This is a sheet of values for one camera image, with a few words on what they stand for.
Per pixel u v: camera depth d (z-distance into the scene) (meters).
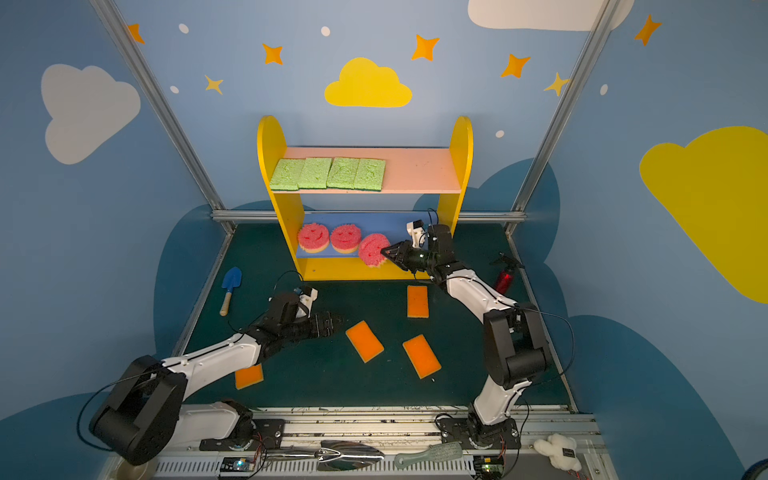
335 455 0.70
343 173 0.75
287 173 0.75
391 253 0.85
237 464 0.71
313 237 0.95
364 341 0.91
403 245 0.80
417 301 0.98
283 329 0.69
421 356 0.86
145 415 0.42
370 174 0.75
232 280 1.04
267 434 0.75
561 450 0.70
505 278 0.96
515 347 0.47
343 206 1.15
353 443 0.75
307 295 0.81
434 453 0.71
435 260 0.72
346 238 0.95
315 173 0.75
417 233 0.84
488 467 0.72
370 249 0.88
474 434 0.66
